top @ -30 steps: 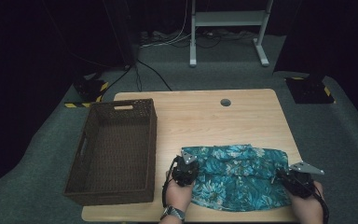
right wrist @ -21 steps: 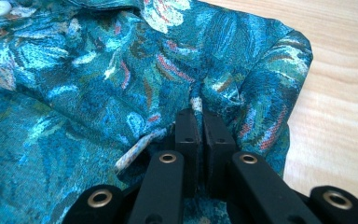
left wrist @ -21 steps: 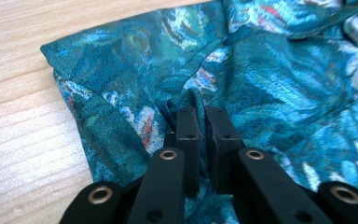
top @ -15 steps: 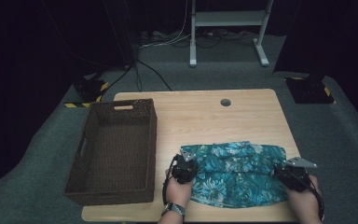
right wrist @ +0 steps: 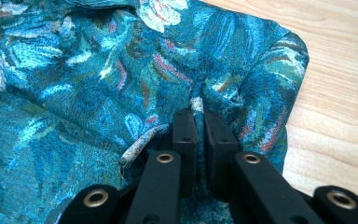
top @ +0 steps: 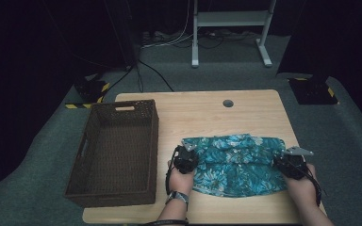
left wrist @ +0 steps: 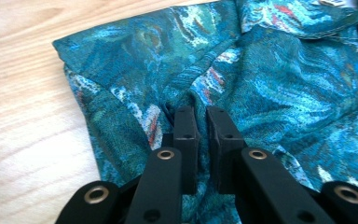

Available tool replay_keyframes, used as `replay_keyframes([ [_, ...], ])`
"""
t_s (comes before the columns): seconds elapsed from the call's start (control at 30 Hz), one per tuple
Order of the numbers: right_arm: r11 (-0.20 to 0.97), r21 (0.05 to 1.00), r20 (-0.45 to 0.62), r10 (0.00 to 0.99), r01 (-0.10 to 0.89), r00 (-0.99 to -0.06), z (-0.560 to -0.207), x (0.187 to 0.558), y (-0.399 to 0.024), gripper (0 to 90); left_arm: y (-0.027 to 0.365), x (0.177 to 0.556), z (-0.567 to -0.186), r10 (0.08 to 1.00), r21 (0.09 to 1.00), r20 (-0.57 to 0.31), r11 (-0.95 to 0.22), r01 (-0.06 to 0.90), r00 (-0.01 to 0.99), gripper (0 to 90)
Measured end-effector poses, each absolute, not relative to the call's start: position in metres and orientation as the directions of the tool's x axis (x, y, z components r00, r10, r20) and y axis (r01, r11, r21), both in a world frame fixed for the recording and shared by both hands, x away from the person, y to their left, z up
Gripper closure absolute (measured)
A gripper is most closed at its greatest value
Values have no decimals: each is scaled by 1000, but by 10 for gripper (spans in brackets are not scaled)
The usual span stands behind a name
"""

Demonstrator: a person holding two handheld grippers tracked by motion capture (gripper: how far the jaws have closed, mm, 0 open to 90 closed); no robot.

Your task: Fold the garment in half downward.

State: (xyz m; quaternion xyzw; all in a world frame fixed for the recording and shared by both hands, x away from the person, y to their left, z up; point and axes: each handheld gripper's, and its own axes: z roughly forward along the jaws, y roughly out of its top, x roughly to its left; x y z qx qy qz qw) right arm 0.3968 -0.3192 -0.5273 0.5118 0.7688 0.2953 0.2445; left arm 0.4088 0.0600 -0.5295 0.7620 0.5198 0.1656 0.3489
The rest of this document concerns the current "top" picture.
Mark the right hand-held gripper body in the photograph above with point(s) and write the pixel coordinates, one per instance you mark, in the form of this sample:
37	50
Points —
292	166

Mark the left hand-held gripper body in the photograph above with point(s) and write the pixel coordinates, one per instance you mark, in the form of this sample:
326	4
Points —
185	160

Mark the teal floral shirt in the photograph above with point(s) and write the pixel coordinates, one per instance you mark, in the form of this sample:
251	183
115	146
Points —
238	169

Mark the brown wicker basket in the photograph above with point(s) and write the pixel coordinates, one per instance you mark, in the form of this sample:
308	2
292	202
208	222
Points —
113	157

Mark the person's left hand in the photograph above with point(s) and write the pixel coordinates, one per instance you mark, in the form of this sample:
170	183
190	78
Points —
180	183

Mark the person's right hand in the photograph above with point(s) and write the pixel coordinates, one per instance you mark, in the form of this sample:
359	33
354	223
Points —
301	190

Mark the silver wristwatch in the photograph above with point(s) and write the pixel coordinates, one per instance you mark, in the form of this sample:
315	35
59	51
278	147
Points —
177	197

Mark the grey round table grommet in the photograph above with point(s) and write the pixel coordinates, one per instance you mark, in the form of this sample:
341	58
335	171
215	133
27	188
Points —
228	103

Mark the yellow black hazard tape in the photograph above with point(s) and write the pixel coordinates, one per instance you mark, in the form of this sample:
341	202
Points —
75	106

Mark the black upright column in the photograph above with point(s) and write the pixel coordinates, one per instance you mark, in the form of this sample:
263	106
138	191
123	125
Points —
125	31

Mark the black floor base plate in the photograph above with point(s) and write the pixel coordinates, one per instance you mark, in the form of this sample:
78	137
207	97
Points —
312	91
91	89

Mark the white metal stand frame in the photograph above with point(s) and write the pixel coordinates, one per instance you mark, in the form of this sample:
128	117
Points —
232	19

